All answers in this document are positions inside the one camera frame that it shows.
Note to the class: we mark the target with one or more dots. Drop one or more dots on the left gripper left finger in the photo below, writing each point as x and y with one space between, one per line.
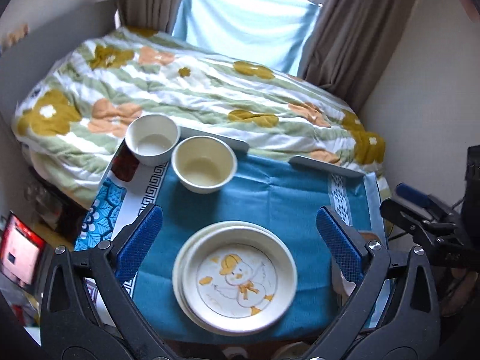
86 312

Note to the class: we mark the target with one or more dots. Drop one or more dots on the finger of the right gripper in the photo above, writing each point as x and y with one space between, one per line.
416 196
412 222

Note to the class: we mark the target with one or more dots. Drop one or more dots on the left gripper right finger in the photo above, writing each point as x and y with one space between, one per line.
393 312

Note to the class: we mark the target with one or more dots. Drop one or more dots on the plain white plate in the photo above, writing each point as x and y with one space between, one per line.
180 269

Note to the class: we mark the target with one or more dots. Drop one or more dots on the white duck plate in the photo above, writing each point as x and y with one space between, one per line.
240 279

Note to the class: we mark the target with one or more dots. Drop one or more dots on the white round bowl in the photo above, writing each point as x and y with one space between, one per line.
152 138

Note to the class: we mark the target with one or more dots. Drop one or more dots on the cream round bowl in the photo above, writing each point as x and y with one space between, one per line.
204 164

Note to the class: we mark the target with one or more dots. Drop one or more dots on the yellow duck plate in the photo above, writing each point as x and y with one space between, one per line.
177 281

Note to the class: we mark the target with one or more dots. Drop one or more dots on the red screen phone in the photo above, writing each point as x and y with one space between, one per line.
21 253

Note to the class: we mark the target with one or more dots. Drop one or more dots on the blue patterned tablecloth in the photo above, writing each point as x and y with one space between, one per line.
273 194

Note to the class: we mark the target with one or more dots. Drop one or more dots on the right brown curtain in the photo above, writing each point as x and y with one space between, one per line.
351 45

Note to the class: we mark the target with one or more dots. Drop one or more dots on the floral green white duvet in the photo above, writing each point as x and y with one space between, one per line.
75 117

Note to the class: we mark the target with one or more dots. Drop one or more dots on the grey bed headboard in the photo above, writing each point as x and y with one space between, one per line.
28 61

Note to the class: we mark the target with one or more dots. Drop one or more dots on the light blue window cloth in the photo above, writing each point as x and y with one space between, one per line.
269 32

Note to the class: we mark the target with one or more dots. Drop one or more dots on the black camera box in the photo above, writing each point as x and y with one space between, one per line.
472 179

